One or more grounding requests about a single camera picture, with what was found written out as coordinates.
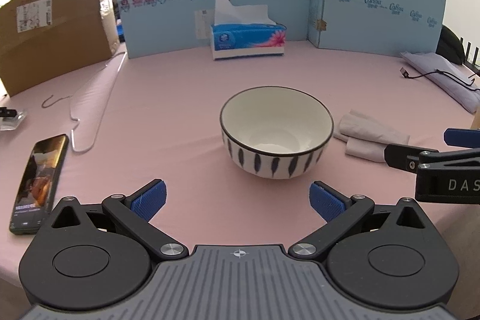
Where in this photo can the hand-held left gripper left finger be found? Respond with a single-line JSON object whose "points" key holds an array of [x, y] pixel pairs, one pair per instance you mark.
{"points": [[150, 202]]}

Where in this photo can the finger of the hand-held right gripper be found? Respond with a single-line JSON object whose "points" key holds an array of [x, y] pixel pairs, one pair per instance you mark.
{"points": [[405, 157], [461, 137]]}

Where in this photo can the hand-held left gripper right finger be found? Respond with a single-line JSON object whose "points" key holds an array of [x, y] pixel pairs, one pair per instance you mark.
{"points": [[327, 203]]}

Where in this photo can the grey wiping cloth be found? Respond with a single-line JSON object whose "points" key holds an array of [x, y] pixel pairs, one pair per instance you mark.
{"points": [[367, 140]]}

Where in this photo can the white bowl with feather pattern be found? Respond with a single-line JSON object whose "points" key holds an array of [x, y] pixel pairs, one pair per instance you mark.
{"points": [[277, 125]]}

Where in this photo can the lavender pillow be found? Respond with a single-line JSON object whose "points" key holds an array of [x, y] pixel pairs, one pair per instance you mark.
{"points": [[442, 76]]}

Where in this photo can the black router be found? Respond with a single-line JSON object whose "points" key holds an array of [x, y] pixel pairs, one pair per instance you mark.
{"points": [[475, 59]]}

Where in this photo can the black bag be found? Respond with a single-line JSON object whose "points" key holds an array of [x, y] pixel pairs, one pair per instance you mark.
{"points": [[450, 42]]}

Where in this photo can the black smartphone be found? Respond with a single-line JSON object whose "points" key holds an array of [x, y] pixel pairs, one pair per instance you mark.
{"points": [[37, 185]]}

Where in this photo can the white clothes hanger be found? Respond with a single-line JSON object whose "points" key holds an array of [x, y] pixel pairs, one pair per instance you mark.
{"points": [[88, 98]]}

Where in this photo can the clear plastic bag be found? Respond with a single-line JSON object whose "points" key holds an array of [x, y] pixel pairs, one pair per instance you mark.
{"points": [[11, 121]]}

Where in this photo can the blue tissue box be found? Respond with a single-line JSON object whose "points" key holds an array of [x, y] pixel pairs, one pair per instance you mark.
{"points": [[243, 40]]}

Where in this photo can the brown cardboard box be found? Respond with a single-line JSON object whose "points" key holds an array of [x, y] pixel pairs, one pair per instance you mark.
{"points": [[56, 42]]}

